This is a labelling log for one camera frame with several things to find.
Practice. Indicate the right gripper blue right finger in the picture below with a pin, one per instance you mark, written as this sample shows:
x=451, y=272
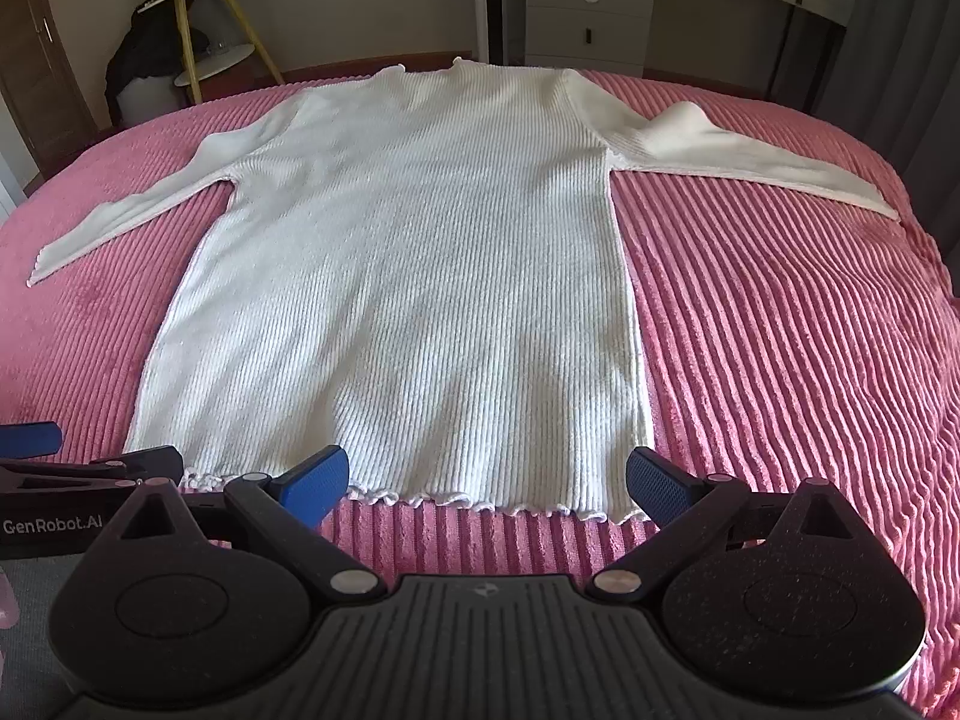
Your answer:
x=691, y=515

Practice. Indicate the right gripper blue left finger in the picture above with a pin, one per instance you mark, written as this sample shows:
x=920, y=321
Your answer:
x=278, y=517

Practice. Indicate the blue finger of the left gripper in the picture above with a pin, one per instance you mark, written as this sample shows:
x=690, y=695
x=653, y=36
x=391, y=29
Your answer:
x=30, y=439
x=157, y=462

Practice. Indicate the white ribbed knit sweater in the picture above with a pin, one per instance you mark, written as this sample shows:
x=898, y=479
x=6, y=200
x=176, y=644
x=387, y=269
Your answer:
x=424, y=269

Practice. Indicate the white round pouf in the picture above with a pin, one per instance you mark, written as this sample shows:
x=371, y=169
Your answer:
x=144, y=99

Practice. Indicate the brown wooden door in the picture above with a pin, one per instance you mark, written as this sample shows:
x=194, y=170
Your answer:
x=39, y=88

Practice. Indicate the black garment on stand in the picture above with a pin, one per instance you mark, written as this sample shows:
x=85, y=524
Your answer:
x=152, y=46

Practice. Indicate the yellow legged round shelf stand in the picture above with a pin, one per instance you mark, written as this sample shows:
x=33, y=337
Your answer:
x=216, y=36

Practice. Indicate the grey curtain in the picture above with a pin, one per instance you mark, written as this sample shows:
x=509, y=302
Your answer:
x=895, y=87

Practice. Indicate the grey bedside drawer cabinet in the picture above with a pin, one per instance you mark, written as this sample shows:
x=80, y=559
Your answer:
x=604, y=35

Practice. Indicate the pink corduroy bed cover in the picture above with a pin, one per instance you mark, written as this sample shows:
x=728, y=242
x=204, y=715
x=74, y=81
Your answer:
x=785, y=337

